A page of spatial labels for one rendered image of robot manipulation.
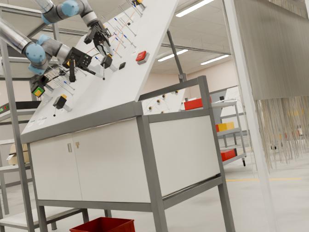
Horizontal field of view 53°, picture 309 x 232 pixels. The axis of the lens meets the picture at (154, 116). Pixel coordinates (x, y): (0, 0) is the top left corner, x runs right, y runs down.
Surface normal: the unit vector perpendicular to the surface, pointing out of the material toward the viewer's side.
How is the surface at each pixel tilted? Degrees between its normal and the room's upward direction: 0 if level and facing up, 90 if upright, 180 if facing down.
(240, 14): 90
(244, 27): 90
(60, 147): 90
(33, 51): 90
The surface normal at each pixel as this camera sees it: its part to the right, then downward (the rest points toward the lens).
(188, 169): 0.72, -0.17
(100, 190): -0.67, 0.07
